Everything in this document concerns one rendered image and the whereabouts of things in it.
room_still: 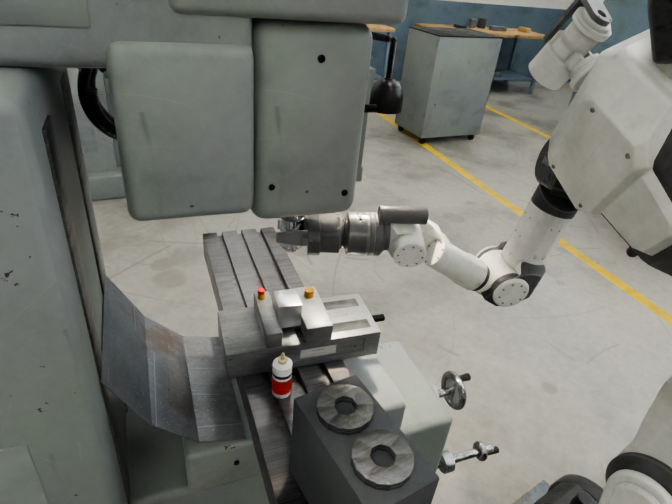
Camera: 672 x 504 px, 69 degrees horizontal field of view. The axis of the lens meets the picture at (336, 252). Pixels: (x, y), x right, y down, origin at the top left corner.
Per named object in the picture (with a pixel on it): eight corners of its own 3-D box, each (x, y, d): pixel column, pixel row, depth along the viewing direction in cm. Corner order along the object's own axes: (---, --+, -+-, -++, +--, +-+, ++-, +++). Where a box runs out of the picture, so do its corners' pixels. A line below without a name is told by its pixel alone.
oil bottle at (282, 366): (287, 382, 105) (290, 344, 99) (293, 396, 102) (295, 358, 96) (269, 386, 104) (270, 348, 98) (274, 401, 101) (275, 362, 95)
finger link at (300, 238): (276, 229, 95) (308, 230, 95) (276, 243, 96) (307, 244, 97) (275, 233, 93) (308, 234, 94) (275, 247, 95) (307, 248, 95)
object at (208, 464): (348, 343, 147) (353, 312, 140) (401, 438, 120) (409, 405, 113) (174, 377, 130) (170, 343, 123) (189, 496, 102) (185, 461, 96)
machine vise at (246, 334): (355, 314, 127) (360, 279, 121) (377, 354, 115) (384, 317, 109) (218, 333, 116) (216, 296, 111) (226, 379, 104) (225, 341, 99)
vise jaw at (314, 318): (313, 298, 120) (314, 285, 118) (332, 339, 108) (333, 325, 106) (289, 301, 118) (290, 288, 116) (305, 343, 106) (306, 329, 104)
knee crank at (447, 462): (490, 443, 151) (495, 430, 148) (502, 460, 146) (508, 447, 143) (429, 461, 143) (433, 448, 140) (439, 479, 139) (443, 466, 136)
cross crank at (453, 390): (451, 386, 157) (459, 359, 151) (471, 415, 148) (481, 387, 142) (407, 397, 152) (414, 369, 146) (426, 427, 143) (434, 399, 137)
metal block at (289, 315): (294, 309, 114) (295, 288, 111) (300, 325, 109) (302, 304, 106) (272, 312, 112) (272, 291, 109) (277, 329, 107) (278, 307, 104)
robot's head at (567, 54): (575, 99, 82) (546, 60, 85) (626, 50, 74) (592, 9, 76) (551, 102, 78) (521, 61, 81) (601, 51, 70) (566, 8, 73)
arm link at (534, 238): (510, 274, 118) (556, 195, 106) (534, 311, 108) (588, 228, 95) (467, 268, 115) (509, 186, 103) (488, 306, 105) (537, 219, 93)
